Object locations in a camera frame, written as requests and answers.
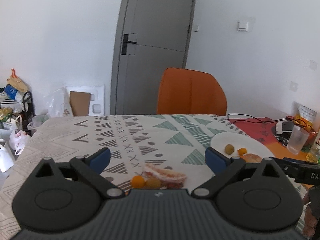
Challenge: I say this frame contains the green kiwi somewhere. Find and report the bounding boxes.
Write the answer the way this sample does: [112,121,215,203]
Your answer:
[225,144,234,155]

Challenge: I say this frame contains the small kumquat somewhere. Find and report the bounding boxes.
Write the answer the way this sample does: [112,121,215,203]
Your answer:
[131,176,145,189]
[237,148,247,156]

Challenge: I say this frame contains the peeled pomelo segment front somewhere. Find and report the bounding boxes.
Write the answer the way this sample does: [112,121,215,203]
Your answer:
[241,153,262,163]

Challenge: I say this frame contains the peeled pomelo segment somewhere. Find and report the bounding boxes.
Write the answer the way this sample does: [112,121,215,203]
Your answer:
[143,163,187,184]
[241,153,262,163]

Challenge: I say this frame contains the brown kiwi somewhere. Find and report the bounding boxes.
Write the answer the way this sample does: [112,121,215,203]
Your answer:
[145,178,162,189]

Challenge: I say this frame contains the person's right hand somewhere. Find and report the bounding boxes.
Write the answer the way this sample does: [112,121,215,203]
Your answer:
[302,186,319,239]

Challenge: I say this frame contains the white ceramic plate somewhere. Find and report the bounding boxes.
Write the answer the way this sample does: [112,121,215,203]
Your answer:
[210,132,274,159]

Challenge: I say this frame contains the clear plastic cup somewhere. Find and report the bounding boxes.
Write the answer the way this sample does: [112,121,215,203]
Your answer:
[286,125,309,155]

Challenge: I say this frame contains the white charger adapter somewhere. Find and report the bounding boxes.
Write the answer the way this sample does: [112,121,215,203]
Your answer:
[275,120,295,135]

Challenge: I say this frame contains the red orange cartoon mat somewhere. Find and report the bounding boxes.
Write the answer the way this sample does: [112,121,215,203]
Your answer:
[228,115,306,161]

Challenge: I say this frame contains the yellow snack bag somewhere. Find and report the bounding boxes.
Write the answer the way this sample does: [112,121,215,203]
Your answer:
[293,103,317,146]

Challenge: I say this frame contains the patterned white tablecloth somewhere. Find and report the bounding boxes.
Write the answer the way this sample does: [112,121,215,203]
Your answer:
[0,114,311,239]

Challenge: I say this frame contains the white foam packaging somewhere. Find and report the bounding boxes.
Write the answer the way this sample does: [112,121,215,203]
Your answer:
[66,86,105,116]

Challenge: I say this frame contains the cardboard box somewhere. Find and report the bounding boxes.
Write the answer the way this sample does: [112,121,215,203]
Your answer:
[69,91,91,116]

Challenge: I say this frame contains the white plastic bags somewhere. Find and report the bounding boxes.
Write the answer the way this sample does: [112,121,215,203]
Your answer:
[1,119,30,173]

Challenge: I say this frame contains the orange chair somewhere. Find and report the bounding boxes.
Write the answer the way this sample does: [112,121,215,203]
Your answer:
[157,68,227,115]

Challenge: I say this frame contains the pile of bags and clutter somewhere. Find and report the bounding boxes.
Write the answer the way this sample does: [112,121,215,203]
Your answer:
[1,68,35,136]

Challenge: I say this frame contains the grey door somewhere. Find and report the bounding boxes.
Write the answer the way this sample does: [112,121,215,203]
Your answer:
[110,0,196,115]

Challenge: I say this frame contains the black usb cable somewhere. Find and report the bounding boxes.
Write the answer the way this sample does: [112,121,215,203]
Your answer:
[226,113,313,133]

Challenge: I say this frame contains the black door handle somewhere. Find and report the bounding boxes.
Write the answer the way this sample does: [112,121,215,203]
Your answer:
[121,34,137,55]

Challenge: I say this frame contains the white wall switch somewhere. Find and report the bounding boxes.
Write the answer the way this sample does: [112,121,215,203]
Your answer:
[238,21,249,31]

